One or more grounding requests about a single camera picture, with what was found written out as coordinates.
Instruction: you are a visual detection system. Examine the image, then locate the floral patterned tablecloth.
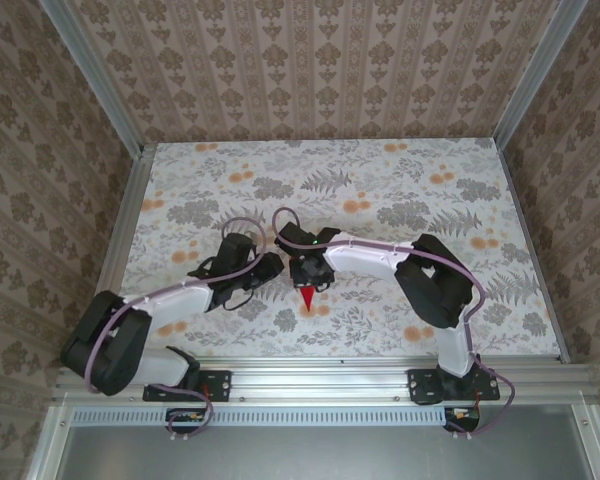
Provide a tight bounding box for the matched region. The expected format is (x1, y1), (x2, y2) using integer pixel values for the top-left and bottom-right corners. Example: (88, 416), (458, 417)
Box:
(102, 139), (564, 359)

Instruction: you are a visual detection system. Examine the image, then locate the small black circuit board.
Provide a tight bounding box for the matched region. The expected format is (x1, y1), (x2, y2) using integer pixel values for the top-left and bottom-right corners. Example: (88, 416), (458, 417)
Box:
(443, 405), (482, 432)
(165, 407), (212, 435)

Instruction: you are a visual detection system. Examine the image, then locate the grey metal panel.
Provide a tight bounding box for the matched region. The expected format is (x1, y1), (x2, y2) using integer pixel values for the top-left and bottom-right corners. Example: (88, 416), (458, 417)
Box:
(24, 403), (600, 480)

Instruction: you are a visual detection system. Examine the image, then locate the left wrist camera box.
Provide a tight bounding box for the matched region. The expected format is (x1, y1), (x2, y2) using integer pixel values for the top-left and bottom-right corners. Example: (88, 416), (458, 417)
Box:
(214, 232), (259, 271)

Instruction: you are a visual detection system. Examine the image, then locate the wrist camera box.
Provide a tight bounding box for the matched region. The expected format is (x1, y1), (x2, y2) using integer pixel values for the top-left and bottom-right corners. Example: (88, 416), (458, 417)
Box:
(214, 232), (259, 271)
(274, 222), (316, 256)

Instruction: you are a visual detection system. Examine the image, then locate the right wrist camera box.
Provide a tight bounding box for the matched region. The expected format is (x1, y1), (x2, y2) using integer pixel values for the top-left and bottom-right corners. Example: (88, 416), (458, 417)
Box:
(274, 222), (316, 256)

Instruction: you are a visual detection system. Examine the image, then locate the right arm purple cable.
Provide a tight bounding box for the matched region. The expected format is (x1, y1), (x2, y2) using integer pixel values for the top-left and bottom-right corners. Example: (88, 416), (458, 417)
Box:
(271, 207), (517, 442)

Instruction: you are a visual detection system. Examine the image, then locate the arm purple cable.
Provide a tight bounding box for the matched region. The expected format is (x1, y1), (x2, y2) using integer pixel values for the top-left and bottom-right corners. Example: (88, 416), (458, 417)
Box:
(271, 207), (517, 442)
(82, 217), (270, 444)

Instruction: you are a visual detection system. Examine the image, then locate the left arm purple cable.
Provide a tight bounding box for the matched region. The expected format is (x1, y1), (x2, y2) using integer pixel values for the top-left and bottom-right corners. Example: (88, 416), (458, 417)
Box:
(82, 217), (270, 444)

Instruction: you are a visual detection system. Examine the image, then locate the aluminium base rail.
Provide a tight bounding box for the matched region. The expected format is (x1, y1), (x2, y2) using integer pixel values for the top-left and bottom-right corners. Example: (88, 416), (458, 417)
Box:
(52, 363), (599, 404)

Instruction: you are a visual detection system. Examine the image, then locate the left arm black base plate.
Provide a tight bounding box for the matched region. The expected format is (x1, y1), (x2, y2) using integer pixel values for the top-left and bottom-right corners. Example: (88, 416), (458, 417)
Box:
(143, 368), (232, 403)

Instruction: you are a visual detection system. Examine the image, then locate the slotted grey cable duct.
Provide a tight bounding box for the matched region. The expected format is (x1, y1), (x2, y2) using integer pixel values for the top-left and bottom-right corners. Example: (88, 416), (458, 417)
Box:
(72, 405), (449, 424)

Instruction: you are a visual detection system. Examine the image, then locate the aluminium side rail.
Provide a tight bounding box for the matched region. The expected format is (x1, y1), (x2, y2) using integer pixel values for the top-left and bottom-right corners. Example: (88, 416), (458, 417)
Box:
(74, 144), (156, 366)

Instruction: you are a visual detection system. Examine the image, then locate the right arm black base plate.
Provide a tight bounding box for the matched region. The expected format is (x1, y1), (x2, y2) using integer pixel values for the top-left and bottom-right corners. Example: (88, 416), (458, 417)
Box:
(408, 368), (501, 404)

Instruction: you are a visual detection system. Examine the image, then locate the aluminium frame post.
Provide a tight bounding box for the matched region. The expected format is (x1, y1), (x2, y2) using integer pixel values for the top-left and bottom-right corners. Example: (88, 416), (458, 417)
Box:
(42, 0), (149, 156)
(494, 0), (579, 146)

